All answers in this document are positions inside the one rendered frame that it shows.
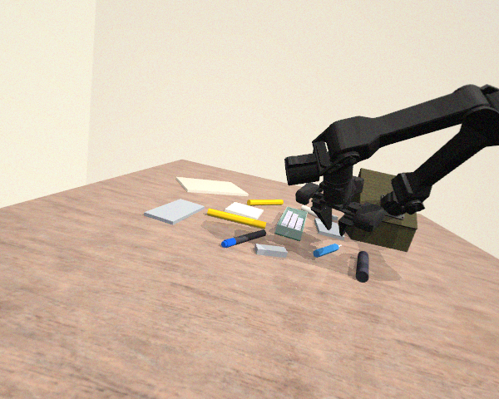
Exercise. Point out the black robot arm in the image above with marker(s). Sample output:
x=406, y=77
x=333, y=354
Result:
x=357, y=138

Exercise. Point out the blue stylus with white tip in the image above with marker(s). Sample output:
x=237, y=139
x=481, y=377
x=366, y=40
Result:
x=326, y=250

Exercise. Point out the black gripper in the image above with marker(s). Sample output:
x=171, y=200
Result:
x=338, y=196

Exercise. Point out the cream sheet of paper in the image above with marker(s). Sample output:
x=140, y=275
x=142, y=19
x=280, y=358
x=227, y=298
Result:
x=210, y=187

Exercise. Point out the black marker with blue cap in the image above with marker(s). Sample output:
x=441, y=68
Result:
x=243, y=238

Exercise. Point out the cream cylinder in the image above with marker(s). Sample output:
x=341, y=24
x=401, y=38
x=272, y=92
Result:
x=307, y=209

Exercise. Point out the cream square sheet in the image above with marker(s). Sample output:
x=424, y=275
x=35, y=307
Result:
x=244, y=210

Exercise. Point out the dark grey cylinder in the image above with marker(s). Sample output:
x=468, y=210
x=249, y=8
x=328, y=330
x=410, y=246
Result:
x=362, y=274

